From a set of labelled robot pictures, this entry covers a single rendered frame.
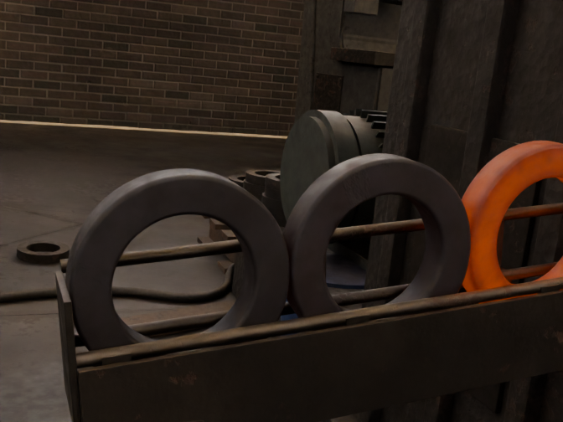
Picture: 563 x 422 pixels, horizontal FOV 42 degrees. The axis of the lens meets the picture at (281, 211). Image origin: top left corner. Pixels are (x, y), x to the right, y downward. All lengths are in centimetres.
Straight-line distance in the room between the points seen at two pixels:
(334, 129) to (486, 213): 128
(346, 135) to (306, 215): 136
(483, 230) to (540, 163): 9
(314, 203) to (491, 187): 18
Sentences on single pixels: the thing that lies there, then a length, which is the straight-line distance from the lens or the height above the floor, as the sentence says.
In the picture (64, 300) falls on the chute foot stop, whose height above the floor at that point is 63.
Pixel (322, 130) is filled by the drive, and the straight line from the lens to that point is 199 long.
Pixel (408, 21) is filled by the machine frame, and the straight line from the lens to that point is 151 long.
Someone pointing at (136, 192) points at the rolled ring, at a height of 71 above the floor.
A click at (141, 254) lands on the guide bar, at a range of 66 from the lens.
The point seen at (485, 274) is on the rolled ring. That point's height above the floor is 64.
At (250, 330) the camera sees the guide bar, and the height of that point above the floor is 60.
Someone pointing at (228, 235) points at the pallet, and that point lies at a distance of 275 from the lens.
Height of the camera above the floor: 83
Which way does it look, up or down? 12 degrees down
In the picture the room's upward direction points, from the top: 6 degrees clockwise
